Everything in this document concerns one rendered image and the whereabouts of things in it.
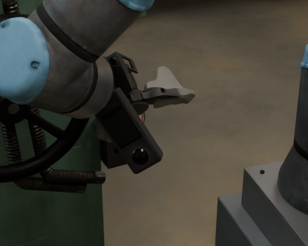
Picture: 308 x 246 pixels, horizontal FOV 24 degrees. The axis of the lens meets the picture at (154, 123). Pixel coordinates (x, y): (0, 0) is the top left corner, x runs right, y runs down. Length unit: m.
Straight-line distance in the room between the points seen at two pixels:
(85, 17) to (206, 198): 1.59
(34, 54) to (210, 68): 2.44
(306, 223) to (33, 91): 0.56
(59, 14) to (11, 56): 0.07
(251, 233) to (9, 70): 0.63
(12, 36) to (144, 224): 1.45
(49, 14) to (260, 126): 2.00
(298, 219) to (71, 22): 0.57
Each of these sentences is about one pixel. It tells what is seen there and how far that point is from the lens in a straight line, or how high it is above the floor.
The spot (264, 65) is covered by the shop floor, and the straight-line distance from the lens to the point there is 3.24.
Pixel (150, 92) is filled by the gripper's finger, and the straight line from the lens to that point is 0.99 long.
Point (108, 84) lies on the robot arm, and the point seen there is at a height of 0.94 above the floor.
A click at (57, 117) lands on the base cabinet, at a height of 0.66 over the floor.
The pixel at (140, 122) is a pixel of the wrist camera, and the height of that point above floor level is 0.86.
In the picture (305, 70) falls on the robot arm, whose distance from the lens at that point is 1.13.
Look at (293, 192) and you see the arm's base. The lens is 1.20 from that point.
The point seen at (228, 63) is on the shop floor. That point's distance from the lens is 3.24.
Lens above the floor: 1.33
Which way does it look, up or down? 29 degrees down
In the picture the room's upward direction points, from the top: straight up
